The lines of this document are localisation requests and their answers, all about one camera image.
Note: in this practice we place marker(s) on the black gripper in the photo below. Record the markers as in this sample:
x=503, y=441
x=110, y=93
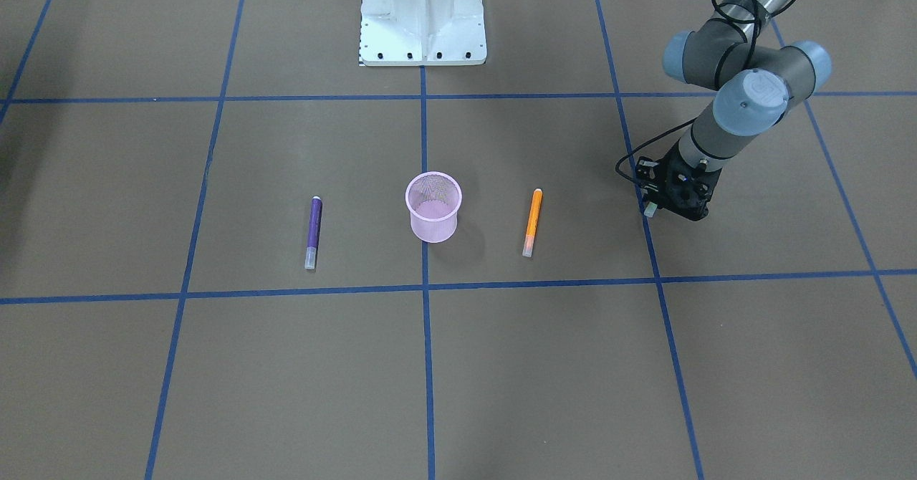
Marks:
x=649, y=181

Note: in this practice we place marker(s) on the green marker pen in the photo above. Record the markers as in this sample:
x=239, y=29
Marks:
x=650, y=210

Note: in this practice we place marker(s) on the orange marker pen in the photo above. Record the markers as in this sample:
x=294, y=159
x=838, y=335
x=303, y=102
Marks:
x=530, y=232

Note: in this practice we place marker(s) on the purple marker pen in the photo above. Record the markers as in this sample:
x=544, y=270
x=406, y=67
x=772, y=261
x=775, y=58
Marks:
x=313, y=233

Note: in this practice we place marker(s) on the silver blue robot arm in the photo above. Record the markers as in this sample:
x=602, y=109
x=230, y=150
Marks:
x=754, y=87

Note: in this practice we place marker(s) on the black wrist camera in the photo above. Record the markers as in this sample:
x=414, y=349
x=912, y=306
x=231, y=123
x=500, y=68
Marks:
x=645, y=173

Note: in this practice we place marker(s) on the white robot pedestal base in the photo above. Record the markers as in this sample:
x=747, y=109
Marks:
x=422, y=33

